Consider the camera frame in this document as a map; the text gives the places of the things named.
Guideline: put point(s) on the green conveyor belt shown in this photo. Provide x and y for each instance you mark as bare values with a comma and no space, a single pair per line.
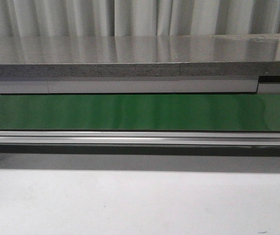
192,112

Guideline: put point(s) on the grey speckled stone counter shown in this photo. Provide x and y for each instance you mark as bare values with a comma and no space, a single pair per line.
140,64

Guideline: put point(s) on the white pleated curtain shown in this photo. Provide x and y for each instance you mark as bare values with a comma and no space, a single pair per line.
138,17

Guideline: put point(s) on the aluminium conveyor frame rail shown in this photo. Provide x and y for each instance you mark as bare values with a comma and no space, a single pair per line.
141,138

